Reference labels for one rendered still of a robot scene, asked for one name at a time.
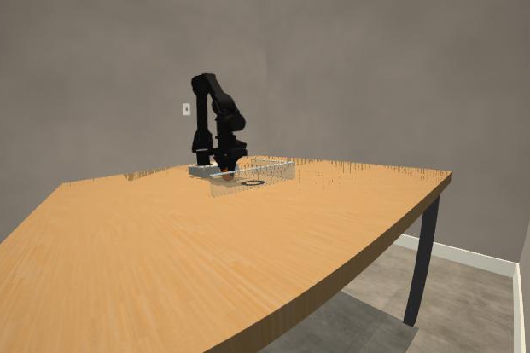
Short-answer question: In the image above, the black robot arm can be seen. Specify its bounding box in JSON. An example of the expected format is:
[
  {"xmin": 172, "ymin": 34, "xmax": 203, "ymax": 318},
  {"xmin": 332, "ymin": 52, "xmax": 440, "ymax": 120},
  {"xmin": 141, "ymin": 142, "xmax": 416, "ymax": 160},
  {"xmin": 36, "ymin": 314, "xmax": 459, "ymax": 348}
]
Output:
[{"xmin": 191, "ymin": 73, "xmax": 246, "ymax": 166}]

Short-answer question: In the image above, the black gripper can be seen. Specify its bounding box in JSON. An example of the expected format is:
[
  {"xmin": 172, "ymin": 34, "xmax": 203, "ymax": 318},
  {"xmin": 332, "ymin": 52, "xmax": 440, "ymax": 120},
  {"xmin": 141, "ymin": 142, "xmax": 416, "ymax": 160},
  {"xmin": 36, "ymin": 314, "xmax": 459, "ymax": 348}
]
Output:
[{"xmin": 208, "ymin": 132, "xmax": 248, "ymax": 171}]

